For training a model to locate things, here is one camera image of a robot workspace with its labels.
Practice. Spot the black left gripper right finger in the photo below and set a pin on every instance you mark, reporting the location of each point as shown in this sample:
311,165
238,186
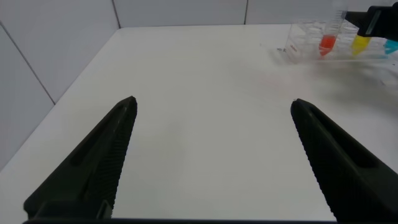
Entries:
348,174

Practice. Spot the test tube with red liquid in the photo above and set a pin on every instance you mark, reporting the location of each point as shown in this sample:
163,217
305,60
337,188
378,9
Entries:
327,43

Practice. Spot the test tube with blue liquid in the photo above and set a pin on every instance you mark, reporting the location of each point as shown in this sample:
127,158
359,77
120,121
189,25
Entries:
391,46

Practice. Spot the clear plastic test tube rack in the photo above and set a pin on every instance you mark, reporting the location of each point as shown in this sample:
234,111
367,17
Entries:
306,43

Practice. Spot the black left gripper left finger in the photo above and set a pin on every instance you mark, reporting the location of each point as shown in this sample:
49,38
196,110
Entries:
90,174

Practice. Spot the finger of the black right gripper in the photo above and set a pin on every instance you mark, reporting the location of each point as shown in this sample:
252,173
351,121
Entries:
385,21

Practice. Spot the test tube with yellow pigment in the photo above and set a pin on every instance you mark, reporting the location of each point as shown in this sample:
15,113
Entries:
360,43

